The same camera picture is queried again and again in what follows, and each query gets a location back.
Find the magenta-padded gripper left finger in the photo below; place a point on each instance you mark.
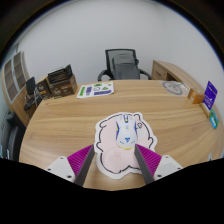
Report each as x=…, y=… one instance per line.
x=77, y=160

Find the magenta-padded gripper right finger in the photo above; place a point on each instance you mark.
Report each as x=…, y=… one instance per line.
x=150, y=160

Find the white blue yellow computer mouse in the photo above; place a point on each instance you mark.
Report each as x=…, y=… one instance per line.
x=126, y=131

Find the pink pig-shaped mouse pad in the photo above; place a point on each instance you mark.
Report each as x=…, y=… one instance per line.
x=113, y=158

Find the green purple printed sheet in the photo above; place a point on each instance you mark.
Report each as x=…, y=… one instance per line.
x=95, y=89

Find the wide brown cardboard box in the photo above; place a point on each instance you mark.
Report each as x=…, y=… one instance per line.
x=65, y=88

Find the round white printed mat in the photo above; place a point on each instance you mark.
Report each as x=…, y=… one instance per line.
x=172, y=88

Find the small teal box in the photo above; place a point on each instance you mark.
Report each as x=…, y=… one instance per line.
x=214, y=119

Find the small orange box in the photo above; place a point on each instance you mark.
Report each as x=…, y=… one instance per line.
x=195, y=96

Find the tall brown cardboard box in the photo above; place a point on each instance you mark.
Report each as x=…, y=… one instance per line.
x=42, y=88

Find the open black display box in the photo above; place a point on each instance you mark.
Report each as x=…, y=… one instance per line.
x=60, y=75

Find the purple card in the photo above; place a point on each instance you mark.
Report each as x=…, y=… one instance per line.
x=210, y=95

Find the wooden side desk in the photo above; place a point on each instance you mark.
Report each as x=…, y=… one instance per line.
x=171, y=71

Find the grey backpack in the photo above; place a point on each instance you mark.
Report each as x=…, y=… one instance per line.
x=125, y=68

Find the wooden shelf cabinet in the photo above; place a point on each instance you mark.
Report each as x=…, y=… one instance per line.
x=13, y=80

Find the black mesh office chair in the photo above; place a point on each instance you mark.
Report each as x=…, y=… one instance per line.
x=109, y=60

